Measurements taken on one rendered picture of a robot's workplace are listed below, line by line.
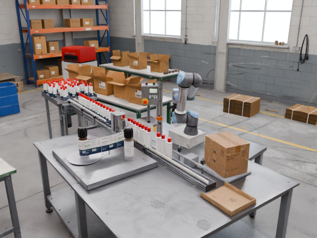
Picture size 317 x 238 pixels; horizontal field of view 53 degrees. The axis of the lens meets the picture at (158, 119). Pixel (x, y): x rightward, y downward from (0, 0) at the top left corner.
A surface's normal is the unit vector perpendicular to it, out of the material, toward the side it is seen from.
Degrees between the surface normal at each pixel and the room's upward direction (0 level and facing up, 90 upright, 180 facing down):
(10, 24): 90
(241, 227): 1
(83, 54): 90
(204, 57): 90
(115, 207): 0
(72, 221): 1
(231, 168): 90
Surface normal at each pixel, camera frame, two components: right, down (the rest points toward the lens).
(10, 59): 0.73, 0.22
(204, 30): -0.69, 0.24
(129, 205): 0.00, -0.95
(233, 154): 0.42, 0.30
